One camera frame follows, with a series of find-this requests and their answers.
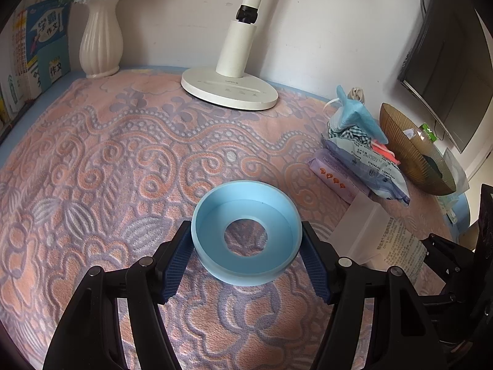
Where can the blue face mask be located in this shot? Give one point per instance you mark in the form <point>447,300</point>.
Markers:
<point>360,115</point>

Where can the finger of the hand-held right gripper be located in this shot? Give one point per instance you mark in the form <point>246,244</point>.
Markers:
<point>450,252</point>
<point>454,297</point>

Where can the white tissue pack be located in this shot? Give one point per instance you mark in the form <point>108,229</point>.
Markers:
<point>385,239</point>

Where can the clear plastic bag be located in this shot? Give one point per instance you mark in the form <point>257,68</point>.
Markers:
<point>456,177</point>

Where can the pink patterned blanket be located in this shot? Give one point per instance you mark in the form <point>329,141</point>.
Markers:
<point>115,162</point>

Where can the row of books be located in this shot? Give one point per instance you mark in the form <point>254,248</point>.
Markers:
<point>46,46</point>

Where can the amber ribbed glass bowl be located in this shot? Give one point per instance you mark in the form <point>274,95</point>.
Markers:
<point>408,162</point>

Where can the beige cloth bundle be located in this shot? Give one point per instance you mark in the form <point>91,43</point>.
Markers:
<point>356,95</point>

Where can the checked cloth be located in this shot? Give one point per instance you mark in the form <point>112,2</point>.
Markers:
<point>352,133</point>

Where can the green small packet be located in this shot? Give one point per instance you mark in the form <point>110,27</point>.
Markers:
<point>427,131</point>

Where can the pink small item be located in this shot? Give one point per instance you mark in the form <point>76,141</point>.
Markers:
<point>383,150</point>

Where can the pale blue wet wipes packet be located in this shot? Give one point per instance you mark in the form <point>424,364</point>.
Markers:
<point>369,165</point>

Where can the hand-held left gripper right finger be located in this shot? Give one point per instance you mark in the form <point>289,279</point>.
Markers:
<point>317,269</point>

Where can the white ribbed vase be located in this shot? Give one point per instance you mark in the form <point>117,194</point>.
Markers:
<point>101,42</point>

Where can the purple tissue packet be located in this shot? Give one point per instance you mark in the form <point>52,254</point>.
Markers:
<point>331,173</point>

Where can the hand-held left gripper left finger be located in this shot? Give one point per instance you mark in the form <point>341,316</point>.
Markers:
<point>175,266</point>

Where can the black monitor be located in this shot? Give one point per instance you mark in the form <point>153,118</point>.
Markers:
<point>443,65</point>

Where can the white desk lamp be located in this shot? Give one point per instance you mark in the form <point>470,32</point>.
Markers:
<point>235,46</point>

